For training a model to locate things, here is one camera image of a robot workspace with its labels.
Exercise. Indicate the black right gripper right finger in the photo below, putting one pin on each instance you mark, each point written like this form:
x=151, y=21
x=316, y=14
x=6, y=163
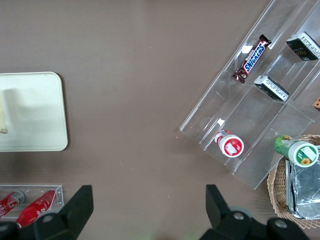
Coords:
x=218, y=212

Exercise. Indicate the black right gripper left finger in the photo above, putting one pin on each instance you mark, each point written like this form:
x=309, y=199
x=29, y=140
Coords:
x=77, y=207

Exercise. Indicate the light tan wicker basket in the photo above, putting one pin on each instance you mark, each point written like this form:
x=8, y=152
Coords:
x=276, y=192

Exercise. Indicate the cream rectangular tray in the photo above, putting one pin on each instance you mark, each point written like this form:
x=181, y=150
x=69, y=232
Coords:
x=37, y=112

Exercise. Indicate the clear acrylic bottle rack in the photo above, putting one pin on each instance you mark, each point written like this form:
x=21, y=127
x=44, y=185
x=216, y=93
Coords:
x=58, y=197

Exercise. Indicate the red cola bottle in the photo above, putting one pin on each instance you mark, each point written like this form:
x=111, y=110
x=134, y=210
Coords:
x=37, y=206
x=8, y=201

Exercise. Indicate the red capped white bottle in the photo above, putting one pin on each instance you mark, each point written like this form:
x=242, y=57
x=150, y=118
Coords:
x=231, y=145

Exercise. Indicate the silver foil pouch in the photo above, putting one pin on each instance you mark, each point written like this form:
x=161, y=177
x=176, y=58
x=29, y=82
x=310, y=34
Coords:
x=306, y=192

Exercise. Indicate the clear acrylic stepped display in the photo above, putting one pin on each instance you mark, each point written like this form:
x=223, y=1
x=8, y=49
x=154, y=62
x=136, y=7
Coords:
x=250, y=117

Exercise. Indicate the green white bottle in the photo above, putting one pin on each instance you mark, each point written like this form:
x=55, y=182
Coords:
x=302, y=152

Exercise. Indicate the black small carton box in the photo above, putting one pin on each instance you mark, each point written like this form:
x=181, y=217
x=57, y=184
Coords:
x=303, y=46
x=272, y=88

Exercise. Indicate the brown cookie snack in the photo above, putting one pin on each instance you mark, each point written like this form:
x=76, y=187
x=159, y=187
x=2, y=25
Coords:
x=317, y=103

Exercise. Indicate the brown Snickers bar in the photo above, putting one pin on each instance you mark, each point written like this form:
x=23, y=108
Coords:
x=253, y=58

